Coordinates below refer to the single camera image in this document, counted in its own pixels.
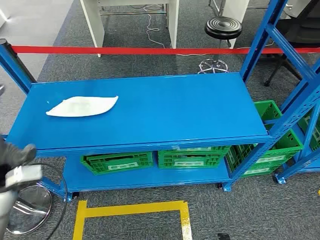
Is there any white floor cable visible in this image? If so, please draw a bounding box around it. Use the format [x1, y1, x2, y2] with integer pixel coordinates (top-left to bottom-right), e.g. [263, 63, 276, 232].
[143, 3, 211, 58]

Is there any white plastic part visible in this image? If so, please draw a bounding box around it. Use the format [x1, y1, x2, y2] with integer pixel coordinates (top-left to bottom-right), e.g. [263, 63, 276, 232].
[45, 95, 119, 118]

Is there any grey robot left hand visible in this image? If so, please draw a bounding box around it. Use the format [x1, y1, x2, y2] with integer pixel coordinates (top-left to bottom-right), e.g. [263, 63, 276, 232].
[0, 137, 38, 173]

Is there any red barrier belt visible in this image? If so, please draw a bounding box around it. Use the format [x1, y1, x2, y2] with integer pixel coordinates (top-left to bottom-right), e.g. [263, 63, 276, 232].
[11, 45, 320, 57]

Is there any green folded plastic crate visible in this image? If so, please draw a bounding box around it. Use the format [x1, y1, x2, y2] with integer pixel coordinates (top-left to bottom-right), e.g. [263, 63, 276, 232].
[158, 152, 226, 170]
[159, 145, 231, 155]
[240, 164, 282, 179]
[81, 151, 154, 163]
[80, 155, 155, 176]

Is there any black round stool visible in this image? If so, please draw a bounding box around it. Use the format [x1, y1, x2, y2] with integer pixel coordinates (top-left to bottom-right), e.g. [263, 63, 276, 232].
[198, 15, 243, 75]

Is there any long black robot cable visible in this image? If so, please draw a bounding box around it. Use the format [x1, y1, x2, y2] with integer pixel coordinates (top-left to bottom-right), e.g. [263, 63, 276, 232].
[23, 162, 69, 240]

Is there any white desk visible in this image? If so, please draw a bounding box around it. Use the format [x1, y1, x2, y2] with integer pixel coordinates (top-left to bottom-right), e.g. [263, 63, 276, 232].
[79, 0, 180, 58]

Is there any black office chair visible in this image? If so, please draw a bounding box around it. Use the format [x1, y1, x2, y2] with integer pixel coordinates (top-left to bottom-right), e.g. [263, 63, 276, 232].
[263, 0, 320, 88]

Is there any blue metal shelf rack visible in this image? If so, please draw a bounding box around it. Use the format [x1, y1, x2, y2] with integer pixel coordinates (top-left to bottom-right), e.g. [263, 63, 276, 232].
[273, 59, 320, 185]
[0, 0, 320, 203]

